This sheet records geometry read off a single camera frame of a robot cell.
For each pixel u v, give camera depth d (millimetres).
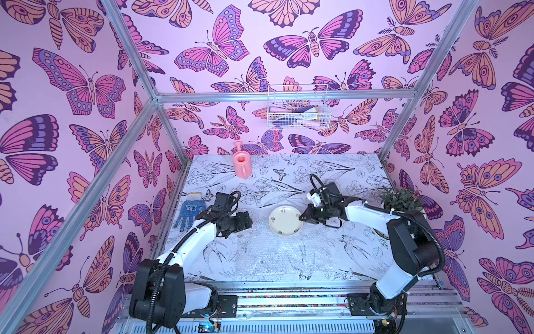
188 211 999
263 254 854
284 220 904
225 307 735
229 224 734
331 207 725
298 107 955
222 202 687
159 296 406
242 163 1042
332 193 745
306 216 797
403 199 811
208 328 718
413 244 470
